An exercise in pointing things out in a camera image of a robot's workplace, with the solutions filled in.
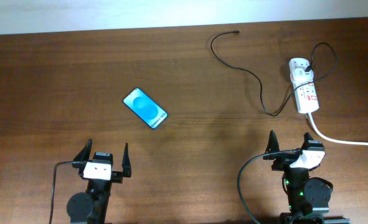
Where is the black left camera cable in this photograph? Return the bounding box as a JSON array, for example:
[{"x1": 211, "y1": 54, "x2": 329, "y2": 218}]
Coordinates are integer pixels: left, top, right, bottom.
[{"x1": 49, "y1": 161, "x2": 78, "y2": 224}]

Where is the blue Samsung Galaxy smartphone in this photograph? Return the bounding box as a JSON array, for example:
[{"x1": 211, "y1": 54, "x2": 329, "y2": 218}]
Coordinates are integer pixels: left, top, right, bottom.
[{"x1": 123, "y1": 88, "x2": 168, "y2": 129}]

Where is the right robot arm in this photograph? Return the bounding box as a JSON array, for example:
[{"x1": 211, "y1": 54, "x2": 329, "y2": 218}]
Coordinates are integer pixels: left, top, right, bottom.
[{"x1": 263, "y1": 131, "x2": 351, "y2": 224}]

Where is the black USB charging cable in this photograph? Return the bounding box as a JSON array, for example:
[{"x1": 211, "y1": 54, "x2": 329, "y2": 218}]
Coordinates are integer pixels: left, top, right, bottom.
[{"x1": 210, "y1": 30, "x2": 338, "y2": 117}]

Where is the white power strip cord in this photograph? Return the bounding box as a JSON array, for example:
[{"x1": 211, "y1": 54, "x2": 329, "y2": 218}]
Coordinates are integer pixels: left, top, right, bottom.
[{"x1": 306, "y1": 112, "x2": 368, "y2": 147}]

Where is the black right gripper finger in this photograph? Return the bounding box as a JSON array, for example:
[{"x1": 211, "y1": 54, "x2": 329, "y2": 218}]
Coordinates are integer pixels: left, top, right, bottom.
[
  {"x1": 265, "y1": 130, "x2": 280, "y2": 154},
  {"x1": 301, "y1": 133, "x2": 314, "y2": 149}
]

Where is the white USB charger adapter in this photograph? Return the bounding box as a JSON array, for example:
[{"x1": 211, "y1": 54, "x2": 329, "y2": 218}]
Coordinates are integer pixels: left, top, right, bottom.
[{"x1": 291, "y1": 67, "x2": 314, "y2": 83}]

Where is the black right camera cable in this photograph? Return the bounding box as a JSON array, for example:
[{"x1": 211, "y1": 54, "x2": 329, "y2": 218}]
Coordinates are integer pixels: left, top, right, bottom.
[{"x1": 237, "y1": 149, "x2": 303, "y2": 224}]

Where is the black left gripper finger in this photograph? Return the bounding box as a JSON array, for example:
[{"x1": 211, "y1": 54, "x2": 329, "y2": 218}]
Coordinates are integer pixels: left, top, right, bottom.
[
  {"x1": 73, "y1": 139, "x2": 92, "y2": 162},
  {"x1": 122, "y1": 143, "x2": 131, "y2": 177}
]

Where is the white power strip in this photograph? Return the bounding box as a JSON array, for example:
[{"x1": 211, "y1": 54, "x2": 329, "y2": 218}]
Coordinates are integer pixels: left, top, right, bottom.
[{"x1": 289, "y1": 58, "x2": 319, "y2": 114}]

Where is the black camera cable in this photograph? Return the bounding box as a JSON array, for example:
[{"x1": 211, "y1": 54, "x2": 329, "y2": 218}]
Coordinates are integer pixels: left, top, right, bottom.
[
  {"x1": 49, "y1": 161, "x2": 78, "y2": 224},
  {"x1": 237, "y1": 149, "x2": 303, "y2": 224}
]

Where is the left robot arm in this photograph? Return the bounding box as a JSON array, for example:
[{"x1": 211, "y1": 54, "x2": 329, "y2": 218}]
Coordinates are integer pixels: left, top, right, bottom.
[{"x1": 67, "y1": 139, "x2": 132, "y2": 223}]

